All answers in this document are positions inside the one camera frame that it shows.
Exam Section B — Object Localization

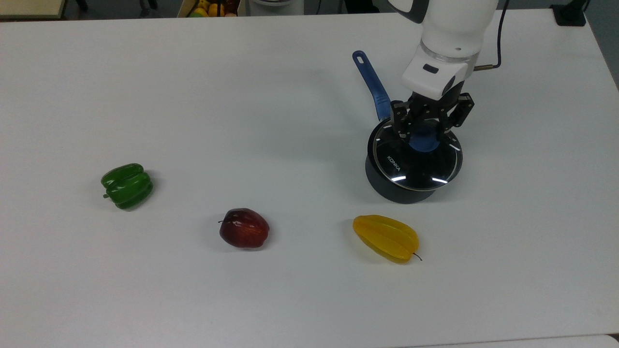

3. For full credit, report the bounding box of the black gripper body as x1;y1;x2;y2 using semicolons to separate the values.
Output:
405;91;461;127

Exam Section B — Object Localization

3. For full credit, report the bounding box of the black cable on robot arm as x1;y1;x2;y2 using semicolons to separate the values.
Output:
473;0;511;72

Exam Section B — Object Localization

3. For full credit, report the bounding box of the green bell pepper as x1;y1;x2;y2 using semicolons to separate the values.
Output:
100;163;154;210

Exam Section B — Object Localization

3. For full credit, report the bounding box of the yellow starfruit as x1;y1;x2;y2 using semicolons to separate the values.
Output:
352;214;423;264

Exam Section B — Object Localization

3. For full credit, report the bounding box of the wooden side table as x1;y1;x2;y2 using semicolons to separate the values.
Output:
0;0;68;20

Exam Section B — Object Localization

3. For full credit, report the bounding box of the white round base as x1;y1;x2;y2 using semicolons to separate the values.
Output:
250;0;306;8

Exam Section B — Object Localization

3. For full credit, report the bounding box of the glass lid with blue knob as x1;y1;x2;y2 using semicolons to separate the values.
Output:
372;118;464;192

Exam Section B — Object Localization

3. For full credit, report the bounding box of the dark pot with blue handle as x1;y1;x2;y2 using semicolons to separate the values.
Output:
352;50;461;205

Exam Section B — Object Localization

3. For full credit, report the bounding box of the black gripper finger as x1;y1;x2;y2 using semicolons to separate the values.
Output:
437;92;475;134
390;99;417;141

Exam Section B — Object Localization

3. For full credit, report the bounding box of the dark red apple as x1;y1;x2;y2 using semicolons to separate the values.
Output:
218;208;270;250

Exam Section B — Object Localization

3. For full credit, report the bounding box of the black clamp mount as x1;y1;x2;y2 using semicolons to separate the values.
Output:
551;0;589;27

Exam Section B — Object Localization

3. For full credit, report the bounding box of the cardboard box of fruit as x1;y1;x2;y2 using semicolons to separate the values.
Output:
176;0;243;18

